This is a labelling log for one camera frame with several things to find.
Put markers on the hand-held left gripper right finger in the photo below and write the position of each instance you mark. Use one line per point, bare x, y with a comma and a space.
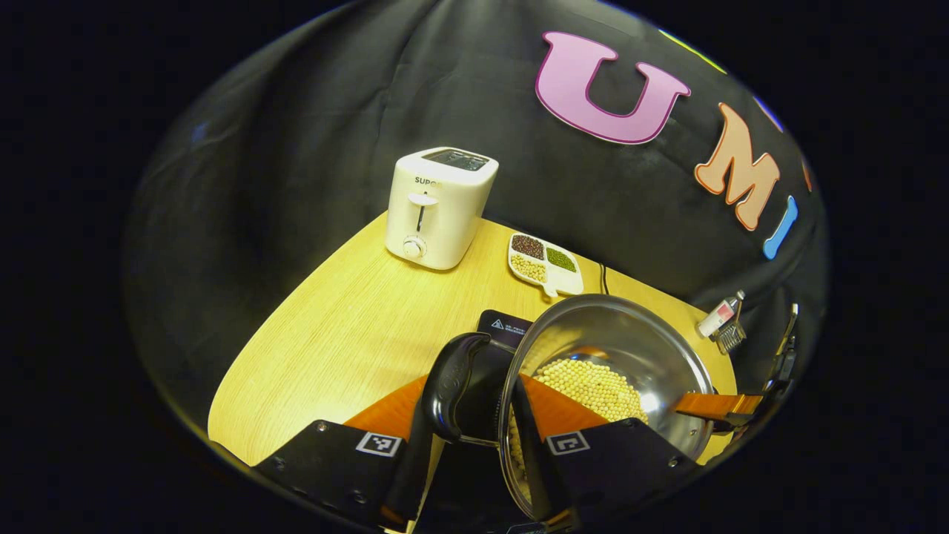
615, 460

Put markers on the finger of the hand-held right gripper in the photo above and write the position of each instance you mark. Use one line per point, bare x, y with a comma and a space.
719, 406

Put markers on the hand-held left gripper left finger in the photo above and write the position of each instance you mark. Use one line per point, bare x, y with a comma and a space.
334, 467

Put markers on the pile of yellow soybeans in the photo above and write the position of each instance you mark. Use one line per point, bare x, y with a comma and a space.
593, 386

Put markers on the black induction cooktop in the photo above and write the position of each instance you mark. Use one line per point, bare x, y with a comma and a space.
504, 326

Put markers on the clear bottle with pink label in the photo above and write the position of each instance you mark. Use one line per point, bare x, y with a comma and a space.
718, 317

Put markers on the white divided dish of beans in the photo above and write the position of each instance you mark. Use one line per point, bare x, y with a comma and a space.
552, 274

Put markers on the white toaster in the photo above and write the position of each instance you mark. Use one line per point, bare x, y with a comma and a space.
437, 215

